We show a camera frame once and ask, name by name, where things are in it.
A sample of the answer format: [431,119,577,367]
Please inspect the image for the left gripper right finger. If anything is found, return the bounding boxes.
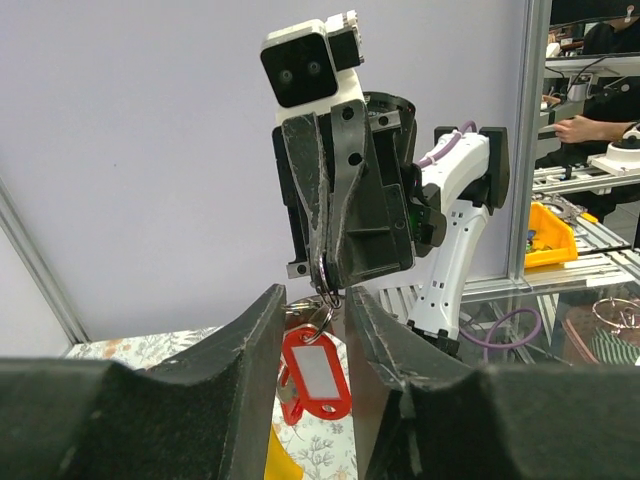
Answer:
[344,287,639,479]

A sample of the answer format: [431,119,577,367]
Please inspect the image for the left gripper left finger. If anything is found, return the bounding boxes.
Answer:
[1,284,286,479]

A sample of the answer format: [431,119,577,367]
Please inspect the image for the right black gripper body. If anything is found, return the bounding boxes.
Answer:
[272,92,418,290]

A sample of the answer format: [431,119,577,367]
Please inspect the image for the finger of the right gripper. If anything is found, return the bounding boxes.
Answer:
[279,113,329,288]
[321,99,373,288]

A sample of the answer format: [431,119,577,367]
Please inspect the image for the metal keyring with yellow handle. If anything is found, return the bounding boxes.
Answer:
[264,254,346,480]

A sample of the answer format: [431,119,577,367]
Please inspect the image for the red key tag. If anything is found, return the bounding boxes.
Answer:
[276,297,352,426]

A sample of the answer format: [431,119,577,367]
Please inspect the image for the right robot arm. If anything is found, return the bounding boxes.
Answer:
[272,91,509,356]

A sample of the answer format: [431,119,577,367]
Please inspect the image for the yellow plastic parts bin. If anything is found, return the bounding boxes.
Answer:
[524,202,578,269]

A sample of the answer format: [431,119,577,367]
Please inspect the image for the brown wicker basket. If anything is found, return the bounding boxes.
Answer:
[562,297,639,366]

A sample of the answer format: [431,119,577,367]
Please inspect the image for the person in black clothes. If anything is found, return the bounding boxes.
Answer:
[547,16,639,221]

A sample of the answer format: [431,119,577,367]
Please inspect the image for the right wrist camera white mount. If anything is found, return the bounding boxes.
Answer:
[260,10,364,125]

